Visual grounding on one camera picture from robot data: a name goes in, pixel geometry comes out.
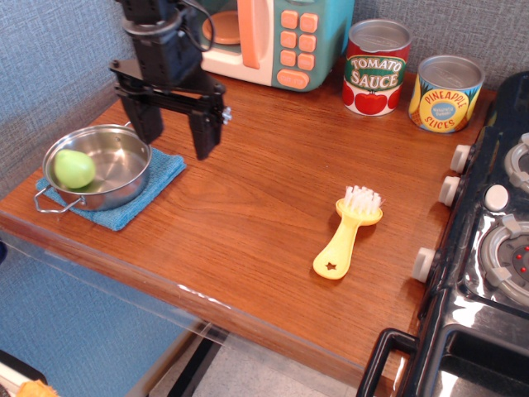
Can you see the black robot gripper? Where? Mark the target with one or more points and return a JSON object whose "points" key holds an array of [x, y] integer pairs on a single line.
{"points": [[167, 73]]}

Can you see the green toy pear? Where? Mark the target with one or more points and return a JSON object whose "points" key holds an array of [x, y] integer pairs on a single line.
{"points": [[74, 169]]}

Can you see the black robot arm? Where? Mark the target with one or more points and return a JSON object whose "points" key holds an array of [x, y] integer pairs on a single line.
{"points": [[149, 12]]}

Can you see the silver steel pot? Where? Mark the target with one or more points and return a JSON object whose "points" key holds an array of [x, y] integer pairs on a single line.
{"points": [[121, 160]]}

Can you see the blue folded cloth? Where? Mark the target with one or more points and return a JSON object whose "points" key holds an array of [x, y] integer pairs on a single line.
{"points": [[163, 170]]}

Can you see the orange microwave turntable plate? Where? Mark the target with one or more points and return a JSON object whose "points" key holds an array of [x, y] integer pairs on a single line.
{"points": [[222, 28]]}

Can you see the toy microwave oven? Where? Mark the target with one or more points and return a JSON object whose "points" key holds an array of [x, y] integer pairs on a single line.
{"points": [[284, 44]]}

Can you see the yellow white dish brush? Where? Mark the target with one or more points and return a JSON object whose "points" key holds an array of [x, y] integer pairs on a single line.
{"points": [[360, 207]]}

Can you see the tomato sauce can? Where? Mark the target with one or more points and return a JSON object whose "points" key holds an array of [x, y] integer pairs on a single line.
{"points": [[376, 61]]}

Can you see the pineapple slices can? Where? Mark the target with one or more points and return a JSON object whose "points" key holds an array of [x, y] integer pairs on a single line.
{"points": [[445, 93]]}

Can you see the black toy stove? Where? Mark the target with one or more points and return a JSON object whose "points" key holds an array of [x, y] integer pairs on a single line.
{"points": [[473, 319]]}

